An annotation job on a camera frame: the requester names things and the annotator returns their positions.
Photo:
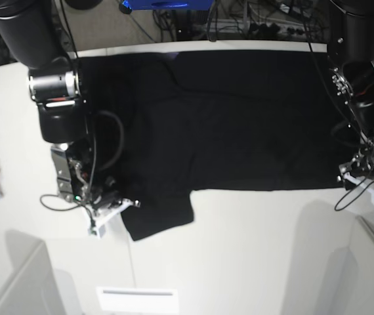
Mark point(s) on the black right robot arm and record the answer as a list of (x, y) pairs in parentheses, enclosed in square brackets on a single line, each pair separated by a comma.
[(55, 84)]

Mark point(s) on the blue device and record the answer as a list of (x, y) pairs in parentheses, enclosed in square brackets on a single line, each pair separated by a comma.
[(149, 5)]

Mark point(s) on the grey partition panel right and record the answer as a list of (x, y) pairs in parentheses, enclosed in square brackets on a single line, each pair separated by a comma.
[(348, 283)]

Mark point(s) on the white paper label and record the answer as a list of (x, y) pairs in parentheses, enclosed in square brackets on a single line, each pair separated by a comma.
[(144, 301)]

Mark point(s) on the grey partition panel left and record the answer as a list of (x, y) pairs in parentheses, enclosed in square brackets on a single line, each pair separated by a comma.
[(28, 282)]

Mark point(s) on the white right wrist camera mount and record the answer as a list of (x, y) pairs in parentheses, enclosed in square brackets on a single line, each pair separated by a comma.
[(97, 219)]

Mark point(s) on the grey partition panel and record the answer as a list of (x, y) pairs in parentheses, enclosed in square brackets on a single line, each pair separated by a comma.
[(28, 282), (348, 283)]

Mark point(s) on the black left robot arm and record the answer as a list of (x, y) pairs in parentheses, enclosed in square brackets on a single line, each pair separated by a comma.
[(350, 49)]

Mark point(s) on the black T-shirt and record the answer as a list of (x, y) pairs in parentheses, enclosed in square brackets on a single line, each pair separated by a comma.
[(227, 120)]

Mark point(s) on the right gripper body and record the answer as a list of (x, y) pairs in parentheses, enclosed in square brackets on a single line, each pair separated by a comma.
[(79, 180)]

